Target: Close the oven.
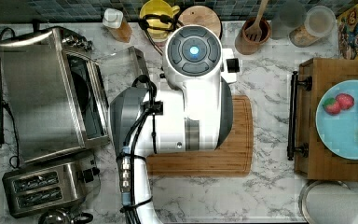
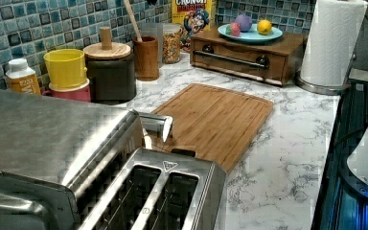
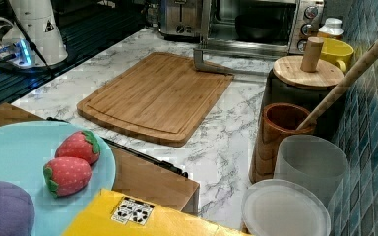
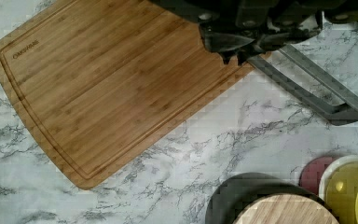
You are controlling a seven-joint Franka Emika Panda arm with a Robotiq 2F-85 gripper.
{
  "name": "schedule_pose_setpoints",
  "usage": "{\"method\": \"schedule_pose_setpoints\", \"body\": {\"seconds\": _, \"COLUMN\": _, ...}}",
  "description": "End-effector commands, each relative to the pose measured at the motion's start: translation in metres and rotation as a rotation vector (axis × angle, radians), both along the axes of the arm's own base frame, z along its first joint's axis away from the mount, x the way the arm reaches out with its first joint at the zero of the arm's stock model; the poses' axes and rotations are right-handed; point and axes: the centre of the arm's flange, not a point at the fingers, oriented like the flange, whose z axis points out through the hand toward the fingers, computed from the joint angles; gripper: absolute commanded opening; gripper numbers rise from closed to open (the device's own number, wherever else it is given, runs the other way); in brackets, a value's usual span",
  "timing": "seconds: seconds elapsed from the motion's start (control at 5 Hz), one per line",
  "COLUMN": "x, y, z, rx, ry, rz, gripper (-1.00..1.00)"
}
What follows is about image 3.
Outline toaster oven glass door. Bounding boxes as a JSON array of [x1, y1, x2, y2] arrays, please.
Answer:
[[192, 0, 272, 78]]

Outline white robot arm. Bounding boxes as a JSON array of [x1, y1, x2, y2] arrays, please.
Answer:
[[0, 0, 68, 69]]

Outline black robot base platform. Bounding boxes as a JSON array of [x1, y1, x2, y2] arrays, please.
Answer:
[[0, 0, 144, 103]]

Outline black pan inside oven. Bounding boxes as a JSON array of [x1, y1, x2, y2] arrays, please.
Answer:
[[235, 14, 282, 41]]

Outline stainless steel toaster oven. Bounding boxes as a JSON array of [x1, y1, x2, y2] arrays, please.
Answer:
[[199, 0, 325, 59]]

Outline bamboo cutting board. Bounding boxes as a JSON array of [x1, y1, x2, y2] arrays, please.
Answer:
[[77, 52, 233, 147]]

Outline brown wooden cup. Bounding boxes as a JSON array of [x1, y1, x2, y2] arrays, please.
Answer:
[[248, 103, 315, 184]]

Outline stainless steel two-slot toaster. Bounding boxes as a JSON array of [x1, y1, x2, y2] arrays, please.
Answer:
[[159, 0, 203, 38]]

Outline upper red toy strawberry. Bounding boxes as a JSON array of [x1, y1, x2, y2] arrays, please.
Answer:
[[55, 130, 100, 165]]

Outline red toy strawberry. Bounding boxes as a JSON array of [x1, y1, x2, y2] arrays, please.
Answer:
[[43, 157, 92, 198], [55, 130, 100, 165]]

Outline clear container with cereal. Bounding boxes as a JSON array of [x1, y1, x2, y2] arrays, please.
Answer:
[[241, 179, 331, 236]]

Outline black canister with wooden lid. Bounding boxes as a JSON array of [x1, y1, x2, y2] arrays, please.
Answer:
[[259, 36, 346, 139]]

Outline yellow cereal box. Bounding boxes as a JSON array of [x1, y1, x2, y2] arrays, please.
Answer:
[[62, 189, 251, 236]]

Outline frosted plastic cup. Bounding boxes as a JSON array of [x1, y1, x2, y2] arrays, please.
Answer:
[[274, 135, 348, 206]]

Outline lower red toy strawberry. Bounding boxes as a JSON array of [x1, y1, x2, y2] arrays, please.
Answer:
[[43, 157, 92, 198]]

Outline wooden rolling pin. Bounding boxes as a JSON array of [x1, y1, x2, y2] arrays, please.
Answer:
[[297, 39, 378, 130]]

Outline yellow mug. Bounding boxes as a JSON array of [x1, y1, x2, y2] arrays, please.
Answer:
[[320, 38, 354, 73]]

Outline orange bottle with white cap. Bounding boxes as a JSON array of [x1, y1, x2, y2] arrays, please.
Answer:
[[317, 18, 344, 39]]

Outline light blue plate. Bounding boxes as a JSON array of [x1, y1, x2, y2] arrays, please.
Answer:
[[0, 121, 116, 236]]

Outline purple plush toy fruit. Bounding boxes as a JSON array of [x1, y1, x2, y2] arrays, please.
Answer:
[[0, 181, 35, 236]]

